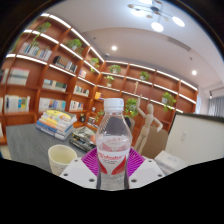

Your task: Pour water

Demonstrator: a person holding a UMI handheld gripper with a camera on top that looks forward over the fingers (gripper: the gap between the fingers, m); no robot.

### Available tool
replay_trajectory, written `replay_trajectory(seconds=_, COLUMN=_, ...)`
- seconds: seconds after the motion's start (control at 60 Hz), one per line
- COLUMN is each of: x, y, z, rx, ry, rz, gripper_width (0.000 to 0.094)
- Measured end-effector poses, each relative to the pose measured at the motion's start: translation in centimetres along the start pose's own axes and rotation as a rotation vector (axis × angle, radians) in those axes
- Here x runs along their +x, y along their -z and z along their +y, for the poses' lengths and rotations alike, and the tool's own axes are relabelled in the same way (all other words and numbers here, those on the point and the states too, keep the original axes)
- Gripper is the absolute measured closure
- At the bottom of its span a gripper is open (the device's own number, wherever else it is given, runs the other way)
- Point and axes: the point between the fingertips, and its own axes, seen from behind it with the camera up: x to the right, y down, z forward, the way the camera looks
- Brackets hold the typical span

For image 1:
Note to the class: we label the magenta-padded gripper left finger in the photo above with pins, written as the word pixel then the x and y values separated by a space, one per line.
pixel 78 173

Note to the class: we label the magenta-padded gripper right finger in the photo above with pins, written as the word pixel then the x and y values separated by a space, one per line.
pixel 146 172

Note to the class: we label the clear plastic water bottle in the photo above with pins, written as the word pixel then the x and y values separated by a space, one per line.
pixel 114 146

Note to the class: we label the cream mug with red print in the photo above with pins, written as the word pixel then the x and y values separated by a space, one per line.
pixel 60 161

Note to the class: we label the tan upholstered chair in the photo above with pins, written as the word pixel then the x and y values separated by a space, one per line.
pixel 159 143

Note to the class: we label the stack of dark books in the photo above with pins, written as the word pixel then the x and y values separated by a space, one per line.
pixel 83 138

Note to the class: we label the wooden artist mannequin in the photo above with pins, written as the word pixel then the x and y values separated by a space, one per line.
pixel 146 128

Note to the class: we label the stack of colourful books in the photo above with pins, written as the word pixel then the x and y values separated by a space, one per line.
pixel 56 124

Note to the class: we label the recessed ceiling spotlight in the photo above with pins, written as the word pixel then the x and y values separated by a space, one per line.
pixel 114 48
pixel 194 72

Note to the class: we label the ceiling air vent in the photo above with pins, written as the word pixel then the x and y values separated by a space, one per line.
pixel 179 43

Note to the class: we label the branched ceiling lamp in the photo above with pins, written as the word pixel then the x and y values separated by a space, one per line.
pixel 156 15

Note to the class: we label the white wall socket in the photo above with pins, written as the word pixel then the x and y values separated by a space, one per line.
pixel 183 136

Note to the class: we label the wooden wall shelf unit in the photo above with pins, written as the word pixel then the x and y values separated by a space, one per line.
pixel 66 83

